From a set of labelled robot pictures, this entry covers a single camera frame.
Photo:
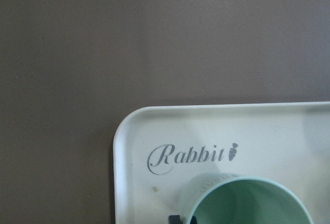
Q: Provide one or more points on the mint green cup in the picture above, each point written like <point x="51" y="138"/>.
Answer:
<point x="232" y="198"/>

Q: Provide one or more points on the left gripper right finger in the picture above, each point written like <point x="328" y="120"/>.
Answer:
<point x="193" y="220"/>

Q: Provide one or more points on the beige rabbit tray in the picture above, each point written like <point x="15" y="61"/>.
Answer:
<point x="157" y="150"/>

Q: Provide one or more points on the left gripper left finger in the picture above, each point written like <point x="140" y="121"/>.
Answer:
<point x="174" y="219"/>

